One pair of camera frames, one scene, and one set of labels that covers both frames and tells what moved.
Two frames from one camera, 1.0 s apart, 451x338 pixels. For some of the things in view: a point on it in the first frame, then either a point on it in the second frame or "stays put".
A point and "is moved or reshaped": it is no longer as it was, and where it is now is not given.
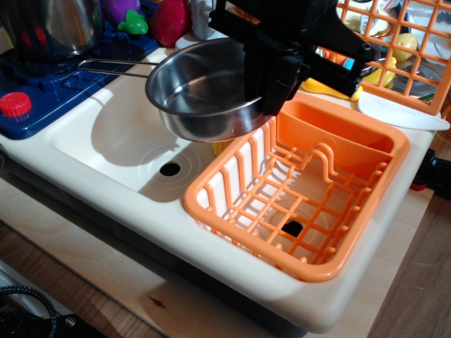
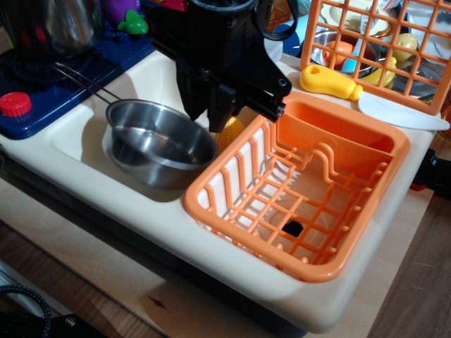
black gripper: x=311 y=34 → x=223 y=42
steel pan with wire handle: x=201 y=92 is moved or reshaped
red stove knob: x=15 y=104 stays put
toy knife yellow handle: x=314 y=85 stays put
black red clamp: x=434 y=172 stays put
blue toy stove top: x=60 y=87 stays put
